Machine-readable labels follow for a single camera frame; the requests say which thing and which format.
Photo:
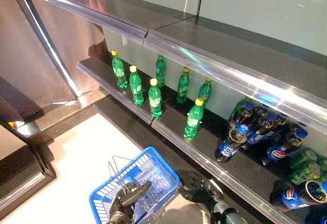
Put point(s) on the silver vertical trim strip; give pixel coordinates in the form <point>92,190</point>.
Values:
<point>51,48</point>

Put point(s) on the green Sprite bottle yellow cap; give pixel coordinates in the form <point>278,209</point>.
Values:
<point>136,88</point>
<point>160,71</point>
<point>183,87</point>
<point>205,92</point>
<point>155,101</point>
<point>118,73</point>
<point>193,122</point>

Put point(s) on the dark display counter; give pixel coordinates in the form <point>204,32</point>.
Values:
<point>20,175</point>

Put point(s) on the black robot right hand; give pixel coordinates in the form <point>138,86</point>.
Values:
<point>196,190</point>

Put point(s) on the small orange object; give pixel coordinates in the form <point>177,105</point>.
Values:
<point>12,124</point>

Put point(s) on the green soda can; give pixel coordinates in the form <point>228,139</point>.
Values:
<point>323,165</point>
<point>305,157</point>
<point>306,174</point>

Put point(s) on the blue plastic shopping basket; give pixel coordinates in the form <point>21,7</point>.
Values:
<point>155,162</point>

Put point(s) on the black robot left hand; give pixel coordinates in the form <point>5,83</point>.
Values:
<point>127,196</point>

